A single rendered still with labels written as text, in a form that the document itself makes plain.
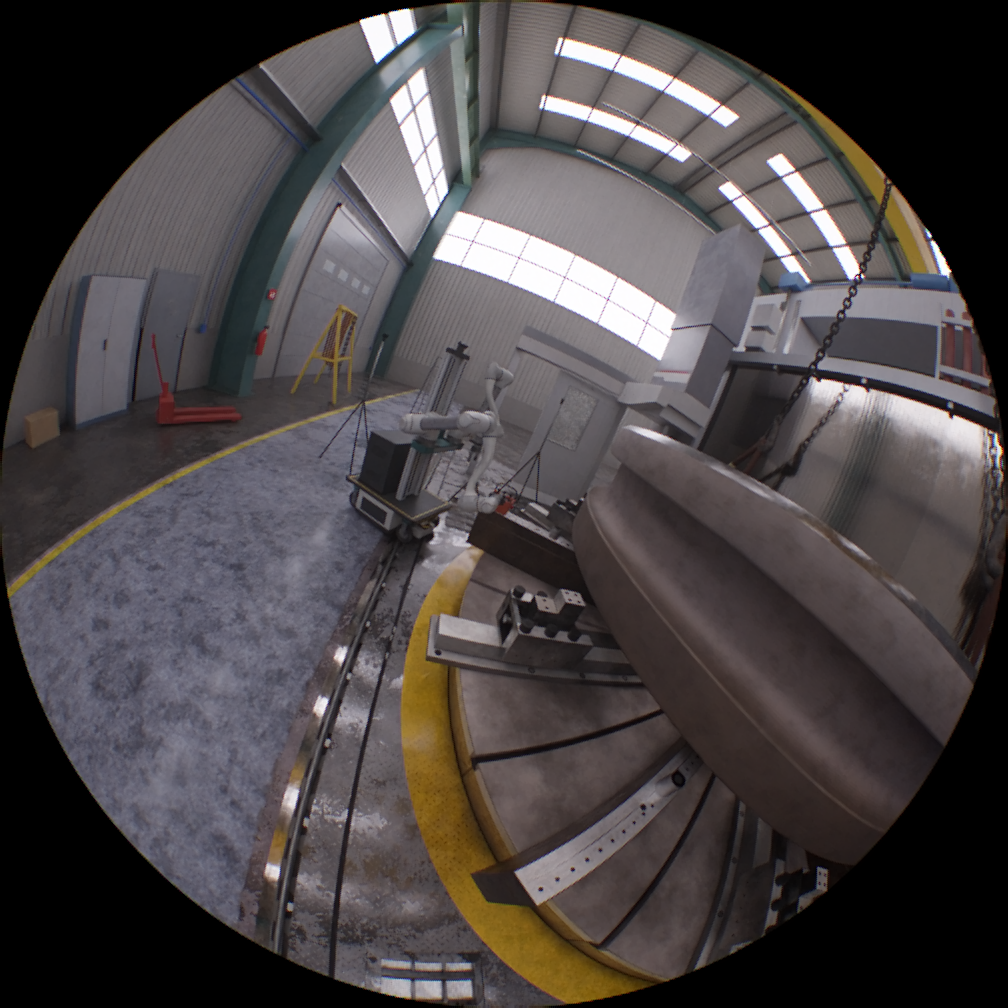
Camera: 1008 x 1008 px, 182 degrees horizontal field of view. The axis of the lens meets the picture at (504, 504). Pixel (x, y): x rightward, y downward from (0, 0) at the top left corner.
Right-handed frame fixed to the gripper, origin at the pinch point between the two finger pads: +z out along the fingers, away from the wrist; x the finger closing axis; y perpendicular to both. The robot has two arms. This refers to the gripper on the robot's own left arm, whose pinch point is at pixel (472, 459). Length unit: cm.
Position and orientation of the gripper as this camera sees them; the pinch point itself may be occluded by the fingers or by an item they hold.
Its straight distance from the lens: 293.0
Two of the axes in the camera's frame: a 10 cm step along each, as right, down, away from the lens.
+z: -3.8, 8.6, 3.4
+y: 8.6, 4.6, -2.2
